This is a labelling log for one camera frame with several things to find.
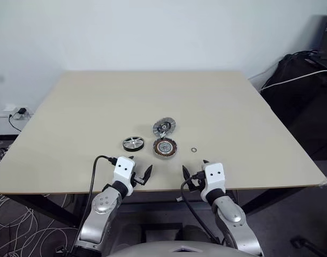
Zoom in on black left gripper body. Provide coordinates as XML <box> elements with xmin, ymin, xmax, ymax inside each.
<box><xmin>132</xmin><ymin>172</ymin><xmax>149</xmax><ymax>187</ymax></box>

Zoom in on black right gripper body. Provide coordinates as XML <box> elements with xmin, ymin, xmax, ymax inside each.
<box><xmin>188</xmin><ymin>176</ymin><xmax>207</xmax><ymax>192</ymax></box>

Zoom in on black rotor silver spokes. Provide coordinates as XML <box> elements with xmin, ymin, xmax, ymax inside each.
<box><xmin>123</xmin><ymin>136</ymin><xmax>145</xmax><ymax>152</ymax></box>

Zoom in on motor stator housing copper windings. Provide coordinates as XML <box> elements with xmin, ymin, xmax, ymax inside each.
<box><xmin>153</xmin><ymin>138</ymin><xmax>178</xmax><ymax>161</ymax></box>

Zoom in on silver motor cover circuit board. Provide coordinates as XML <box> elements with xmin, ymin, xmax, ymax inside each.
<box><xmin>153</xmin><ymin>117</ymin><xmax>178</xmax><ymax>138</ymax></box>

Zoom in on grey robot torso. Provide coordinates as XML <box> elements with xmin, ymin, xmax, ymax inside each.
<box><xmin>107</xmin><ymin>240</ymin><xmax>250</xmax><ymax>257</ymax></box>

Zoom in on large black bag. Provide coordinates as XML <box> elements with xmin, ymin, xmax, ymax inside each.
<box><xmin>260</xmin><ymin>52</ymin><xmax>327</xmax><ymax>161</ymax></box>

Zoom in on black chair base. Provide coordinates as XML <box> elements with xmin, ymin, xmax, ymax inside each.
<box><xmin>290</xmin><ymin>235</ymin><xmax>327</xmax><ymax>257</ymax></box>

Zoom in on white power strip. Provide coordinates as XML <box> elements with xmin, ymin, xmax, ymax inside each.
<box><xmin>2</xmin><ymin>105</ymin><xmax>35</xmax><ymax>118</ymax></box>

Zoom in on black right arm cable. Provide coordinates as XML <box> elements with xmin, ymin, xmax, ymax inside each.
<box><xmin>180</xmin><ymin>171</ymin><xmax>207</xmax><ymax>244</ymax></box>

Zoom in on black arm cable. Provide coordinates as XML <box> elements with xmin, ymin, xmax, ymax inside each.
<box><xmin>73</xmin><ymin>155</ymin><xmax>118</xmax><ymax>251</ymax></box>
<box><xmin>180</xmin><ymin>171</ymin><xmax>207</xmax><ymax>244</ymax></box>

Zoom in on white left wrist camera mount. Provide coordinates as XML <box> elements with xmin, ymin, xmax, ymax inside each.
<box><xmin>113</xmin><ymin>157</ymin><xmax>136</xmax><ymax>195</ymax></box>

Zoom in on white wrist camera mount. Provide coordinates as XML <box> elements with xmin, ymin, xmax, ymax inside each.
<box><xmin>201</xmin><ymin>162</ymin><xmax>225</xmax><ymax>203</ymax></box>
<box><xmin>113</xmin><ymin>157</ymin><xmax>136</xmax><ymax>195</ymax></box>

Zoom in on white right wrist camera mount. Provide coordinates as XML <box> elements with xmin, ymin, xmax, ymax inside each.
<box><xmin>201</xmin><ymin>162</ymin><xmax>225</xmax><ymax>203</ymax></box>

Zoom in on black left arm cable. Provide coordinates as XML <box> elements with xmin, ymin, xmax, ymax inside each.
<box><xmin>73</xmin><ymin>155</ymin><xmax>118</xmax><ymax>251</ymax></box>

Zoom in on black table frame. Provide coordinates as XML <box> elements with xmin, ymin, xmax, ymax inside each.
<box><xmin>0</xmin><ymin>184</ymin><xmax>327</xmax><ymax>231</ymax></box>

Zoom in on black adapter cable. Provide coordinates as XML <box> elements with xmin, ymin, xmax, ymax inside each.
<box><xmin>7</xmin><ymin>113</ymin><xmax>22</xmax><ymax>134</ymax></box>

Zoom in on white floor cable tangle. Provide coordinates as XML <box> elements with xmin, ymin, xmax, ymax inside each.
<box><xmin>0</xmin><ymin>147</ymin><xmax>82</xmax><ymax>257</ymax></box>

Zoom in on white cable over bag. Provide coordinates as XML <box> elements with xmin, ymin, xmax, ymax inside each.
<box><xmin>261</xmin><ymin>69</ymin><xmax>327</xmax><ymax>90</ymax></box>

